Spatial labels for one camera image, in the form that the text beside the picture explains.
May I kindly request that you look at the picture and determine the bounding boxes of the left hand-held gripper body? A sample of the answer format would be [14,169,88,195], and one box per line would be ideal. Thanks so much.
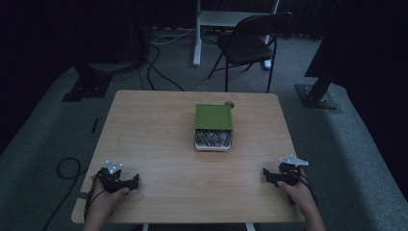
[95,159,131,194]

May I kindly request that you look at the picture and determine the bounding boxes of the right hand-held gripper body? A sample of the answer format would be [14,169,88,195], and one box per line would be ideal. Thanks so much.
[270,155,310,188]

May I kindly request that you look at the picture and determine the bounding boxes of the white plastic box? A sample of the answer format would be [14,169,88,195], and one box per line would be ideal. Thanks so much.
[193,128,233,153]

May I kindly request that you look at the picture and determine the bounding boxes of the pile of small packets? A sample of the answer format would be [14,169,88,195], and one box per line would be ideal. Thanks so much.
[195,129,232,148]

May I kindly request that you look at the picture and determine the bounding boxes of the person's right hand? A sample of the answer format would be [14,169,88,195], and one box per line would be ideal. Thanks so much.
[276,178,318,219]

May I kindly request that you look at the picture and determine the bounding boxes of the person's left hand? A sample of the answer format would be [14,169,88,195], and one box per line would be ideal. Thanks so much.
[86,187,130,222]

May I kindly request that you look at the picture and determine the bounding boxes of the small black floor strip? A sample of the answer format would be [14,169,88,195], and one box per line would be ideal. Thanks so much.
[90,117,100,136]

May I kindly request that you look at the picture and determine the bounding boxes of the black stand with base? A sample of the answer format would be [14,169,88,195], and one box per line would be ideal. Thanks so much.
[294,72,343,114]
[62,62,114,104]

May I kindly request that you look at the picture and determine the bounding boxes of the black folding chair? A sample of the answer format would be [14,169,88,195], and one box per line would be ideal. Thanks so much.
[206,12,293,94]

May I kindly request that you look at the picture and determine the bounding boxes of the black curtain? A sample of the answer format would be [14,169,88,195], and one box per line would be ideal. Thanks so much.
[303,0,408,201]
[0,0,150,155]

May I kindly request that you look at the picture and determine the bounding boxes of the right hand-held gripper cable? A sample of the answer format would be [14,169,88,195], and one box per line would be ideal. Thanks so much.
[287,168,319,207]

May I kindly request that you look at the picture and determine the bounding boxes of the hand-held gripper cable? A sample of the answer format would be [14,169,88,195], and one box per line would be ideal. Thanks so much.
[84,174,107,223]
[287,168,319,207]

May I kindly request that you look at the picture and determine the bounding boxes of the left hand-held gripper cable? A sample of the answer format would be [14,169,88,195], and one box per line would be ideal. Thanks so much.
[84,174,107,223]

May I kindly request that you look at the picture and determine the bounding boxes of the black looped floor cable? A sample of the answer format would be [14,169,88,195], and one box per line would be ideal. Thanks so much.
[42,156,89,231]

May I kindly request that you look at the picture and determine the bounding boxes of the black floor cables bundle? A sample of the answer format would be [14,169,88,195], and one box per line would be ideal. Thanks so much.
[110,42,186,92]

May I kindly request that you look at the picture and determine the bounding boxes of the white floor cable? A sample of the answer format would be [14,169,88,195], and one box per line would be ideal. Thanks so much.
[148,26,197,46]

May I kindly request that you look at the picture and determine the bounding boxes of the white desk frame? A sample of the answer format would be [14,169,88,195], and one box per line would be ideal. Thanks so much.
[191,0,281,70]

